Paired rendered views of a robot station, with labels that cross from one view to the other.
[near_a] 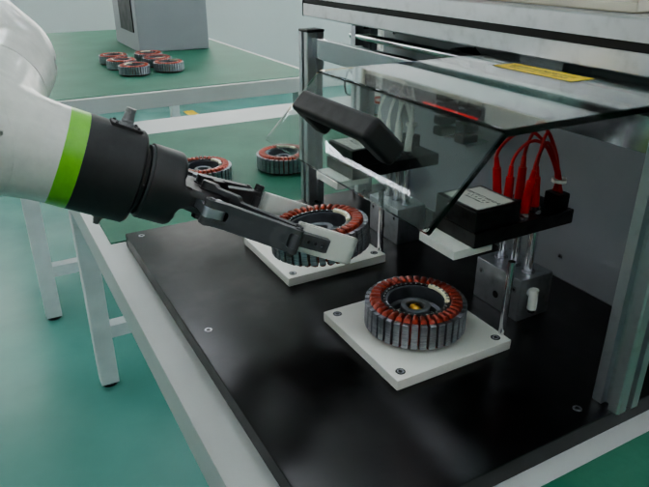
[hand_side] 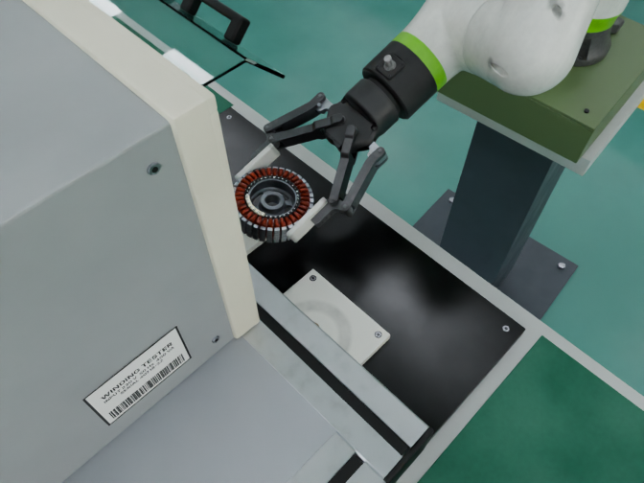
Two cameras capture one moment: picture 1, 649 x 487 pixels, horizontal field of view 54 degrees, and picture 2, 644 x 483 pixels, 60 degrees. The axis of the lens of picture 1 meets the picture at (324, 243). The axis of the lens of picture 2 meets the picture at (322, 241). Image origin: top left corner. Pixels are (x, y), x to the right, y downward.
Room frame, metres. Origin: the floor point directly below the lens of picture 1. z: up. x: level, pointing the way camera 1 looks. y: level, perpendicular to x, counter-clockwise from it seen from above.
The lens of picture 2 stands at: (1.14, -0.06, 1.47)
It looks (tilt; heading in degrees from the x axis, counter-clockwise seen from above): 55 degrees down; 164
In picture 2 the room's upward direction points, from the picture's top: straight up
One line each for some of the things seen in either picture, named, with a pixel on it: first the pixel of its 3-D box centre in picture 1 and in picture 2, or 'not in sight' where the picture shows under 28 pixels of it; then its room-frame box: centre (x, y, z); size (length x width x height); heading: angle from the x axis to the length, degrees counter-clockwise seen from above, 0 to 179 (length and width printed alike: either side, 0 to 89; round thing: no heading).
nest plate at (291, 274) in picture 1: (312, 248); (312, 336); (0.82, 0.02, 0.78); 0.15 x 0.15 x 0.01; 29
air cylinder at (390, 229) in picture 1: (396, 215); not in sight; (0.89, -0.11, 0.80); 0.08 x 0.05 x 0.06; 29
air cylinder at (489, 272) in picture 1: (511, 283); not in sight; (0.67, -0.23, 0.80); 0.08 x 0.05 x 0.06; 29
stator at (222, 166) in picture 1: (203, 172); not in sight; (1.18, 0.24, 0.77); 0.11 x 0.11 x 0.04
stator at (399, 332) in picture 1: (414, 310); not in sight; (0.60, -0.10, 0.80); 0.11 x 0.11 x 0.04
